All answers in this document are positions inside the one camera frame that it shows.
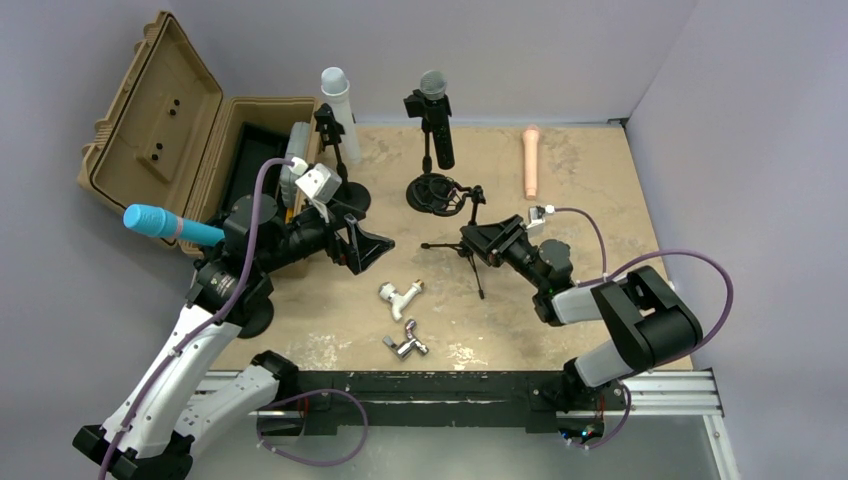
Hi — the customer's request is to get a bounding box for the black tripod shock-mount stand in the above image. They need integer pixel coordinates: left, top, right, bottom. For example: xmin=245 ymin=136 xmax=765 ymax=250
xmin=410 ymin=174 xmax=495 ymax=302

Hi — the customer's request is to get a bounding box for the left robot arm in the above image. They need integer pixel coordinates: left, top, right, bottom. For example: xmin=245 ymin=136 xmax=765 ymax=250
xmin=73 ymin=195 xmax=394 ymax=479

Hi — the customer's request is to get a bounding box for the pink microphone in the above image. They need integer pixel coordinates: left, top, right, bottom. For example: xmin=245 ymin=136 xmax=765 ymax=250
xmin=522 ymin=125 xmax=540 ymax=200

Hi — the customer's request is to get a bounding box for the tan plastic hard case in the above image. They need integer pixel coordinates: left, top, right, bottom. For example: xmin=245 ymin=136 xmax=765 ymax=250
xmin=77 ymin=11 xmax=321 ymax=222

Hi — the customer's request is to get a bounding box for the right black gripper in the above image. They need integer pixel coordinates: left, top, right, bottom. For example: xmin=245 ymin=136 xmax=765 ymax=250
xmin=461 ymin=214 xmax=547 ymax=290

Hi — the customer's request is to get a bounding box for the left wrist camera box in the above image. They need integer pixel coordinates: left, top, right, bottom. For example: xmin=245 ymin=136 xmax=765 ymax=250
xmin=295 ymin=163 xmax=342 ymax=204

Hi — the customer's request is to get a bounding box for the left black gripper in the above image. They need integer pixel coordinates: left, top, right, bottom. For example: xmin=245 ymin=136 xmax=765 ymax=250
xmin=258 ymin=197 xmax=393 ymax=274

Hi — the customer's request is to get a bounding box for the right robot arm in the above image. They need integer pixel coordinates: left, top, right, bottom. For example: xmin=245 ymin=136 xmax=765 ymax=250
xmin=460 ymin=215 xmax=703 ymax=411

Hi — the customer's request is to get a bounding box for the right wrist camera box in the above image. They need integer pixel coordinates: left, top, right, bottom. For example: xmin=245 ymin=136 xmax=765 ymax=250
xmin=526 ymin=205 xmax=556 ymax=236

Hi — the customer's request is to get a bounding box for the blue microphone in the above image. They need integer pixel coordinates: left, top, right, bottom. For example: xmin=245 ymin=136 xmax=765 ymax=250
xmin=123 ymin=204 xmax=225 ymax=247

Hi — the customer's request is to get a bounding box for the grey device in case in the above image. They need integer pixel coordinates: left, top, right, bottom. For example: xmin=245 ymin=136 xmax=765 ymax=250
xmin=278 ymin=122 xmax=311 ymax=209

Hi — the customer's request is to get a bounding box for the white microphone grey head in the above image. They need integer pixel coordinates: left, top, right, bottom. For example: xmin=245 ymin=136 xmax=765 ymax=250
xmin=320 ymin=67 xmax=363 ymax=164

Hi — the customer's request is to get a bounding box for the chrome metal faucet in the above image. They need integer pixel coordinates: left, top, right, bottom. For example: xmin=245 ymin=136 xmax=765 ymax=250
xmin=382 ymin=319 xmax=429 ymax=360

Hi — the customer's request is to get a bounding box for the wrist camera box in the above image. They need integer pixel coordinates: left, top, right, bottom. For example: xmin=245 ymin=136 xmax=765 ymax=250
xmin=295 ymin=163 xmax=342 ymax=204
xmin=526 ymin=205 xmax=556 ymax=236

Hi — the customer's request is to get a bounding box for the white plastic tap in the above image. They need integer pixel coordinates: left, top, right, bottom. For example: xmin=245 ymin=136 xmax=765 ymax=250
xmin=378 ymin=279 xmax=424 ymax=322

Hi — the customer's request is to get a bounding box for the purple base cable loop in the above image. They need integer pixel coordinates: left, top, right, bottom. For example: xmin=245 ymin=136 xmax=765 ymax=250
xmin=255 ymin=386 xmax=370 ymax=468

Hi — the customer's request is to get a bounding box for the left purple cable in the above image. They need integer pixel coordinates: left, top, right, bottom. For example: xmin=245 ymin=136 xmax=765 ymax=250
xmin=95 ymin=156 xmax=309 ymax=480

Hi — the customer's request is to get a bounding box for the black microphone silver grille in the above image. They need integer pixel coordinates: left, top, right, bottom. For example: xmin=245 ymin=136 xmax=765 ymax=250
xmin=419 ymin=70 xmax=455 ymax=170

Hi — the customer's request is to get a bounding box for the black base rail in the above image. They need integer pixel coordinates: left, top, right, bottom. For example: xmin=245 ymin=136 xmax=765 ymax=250
xmin=198 ymin=369 xmax=723 ymax=439

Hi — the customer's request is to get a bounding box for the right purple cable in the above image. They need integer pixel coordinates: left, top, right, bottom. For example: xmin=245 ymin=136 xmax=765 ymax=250
xmin=546 ymin=206 xmax=735 ymax=372

